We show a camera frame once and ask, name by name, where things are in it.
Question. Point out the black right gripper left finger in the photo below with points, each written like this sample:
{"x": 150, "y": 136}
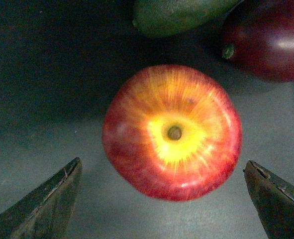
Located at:
{"x": 45, "y": 212}

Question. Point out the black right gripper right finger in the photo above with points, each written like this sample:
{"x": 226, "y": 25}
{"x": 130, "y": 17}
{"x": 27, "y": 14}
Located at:
{"x": 273, "y": 198}

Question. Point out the red yellow apple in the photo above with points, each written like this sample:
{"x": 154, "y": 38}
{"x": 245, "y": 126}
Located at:
{"x": 173, "y": 133}

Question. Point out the black mat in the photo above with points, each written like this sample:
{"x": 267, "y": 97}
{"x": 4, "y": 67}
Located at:
{"x": 61, "y": 63}

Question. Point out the dark red plum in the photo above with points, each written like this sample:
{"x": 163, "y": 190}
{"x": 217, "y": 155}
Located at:
{"x": 258, "y": 38}

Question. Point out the green avocado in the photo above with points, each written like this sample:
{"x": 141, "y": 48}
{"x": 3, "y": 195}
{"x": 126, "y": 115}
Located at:
{"x": 164, "y": 18}

